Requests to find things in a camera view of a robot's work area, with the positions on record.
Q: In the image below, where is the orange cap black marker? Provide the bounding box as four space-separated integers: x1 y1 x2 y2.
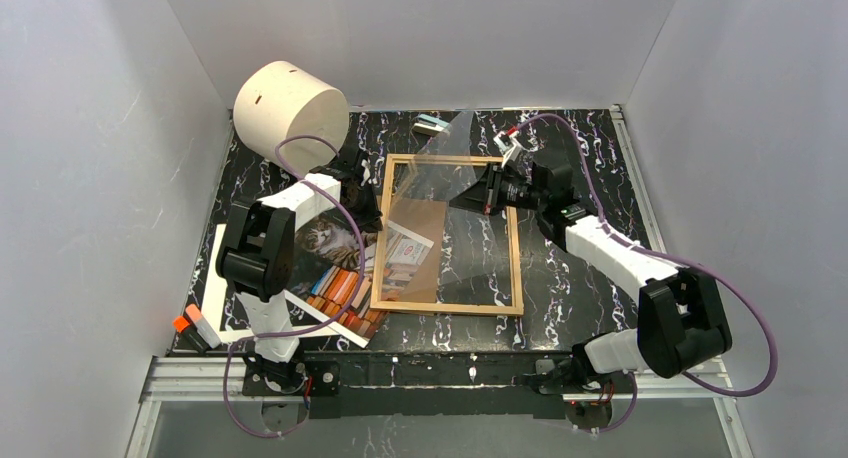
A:
172 315 210 355

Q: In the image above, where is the peach cap glue stick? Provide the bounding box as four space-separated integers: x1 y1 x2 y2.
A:
185 304 221 349

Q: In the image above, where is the cat and books photo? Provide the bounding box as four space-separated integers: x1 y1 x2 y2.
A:
288 206 436 349

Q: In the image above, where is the light wooden picture frame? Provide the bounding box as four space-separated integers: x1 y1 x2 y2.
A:
381 153 525 316

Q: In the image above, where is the brown backing board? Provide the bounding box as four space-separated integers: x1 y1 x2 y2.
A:
371 197 446 312

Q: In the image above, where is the white mat board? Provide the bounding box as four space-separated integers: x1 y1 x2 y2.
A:
201 224 367 346

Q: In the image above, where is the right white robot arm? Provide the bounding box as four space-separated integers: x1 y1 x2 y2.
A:
449 163 732 382

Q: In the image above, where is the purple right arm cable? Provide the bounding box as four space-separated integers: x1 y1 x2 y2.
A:
506 113 779 434

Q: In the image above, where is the large white cylinder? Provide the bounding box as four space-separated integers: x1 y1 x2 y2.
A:
233 61 349 175

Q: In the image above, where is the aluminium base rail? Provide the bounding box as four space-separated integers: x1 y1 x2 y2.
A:
126 352 752 457

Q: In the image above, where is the teal white stapler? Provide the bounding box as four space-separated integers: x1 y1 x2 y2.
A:
411 114 451 137

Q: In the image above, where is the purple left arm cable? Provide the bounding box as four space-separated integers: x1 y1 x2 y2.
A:
222 134 368 440

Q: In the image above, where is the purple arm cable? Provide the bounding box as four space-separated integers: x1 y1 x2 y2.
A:
506 113 779 434
222 134 368 440

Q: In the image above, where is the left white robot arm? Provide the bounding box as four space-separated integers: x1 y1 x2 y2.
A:
215 146 382 363

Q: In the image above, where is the clear acrylic sheet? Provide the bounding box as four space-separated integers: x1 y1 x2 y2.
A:
386 112 517 308

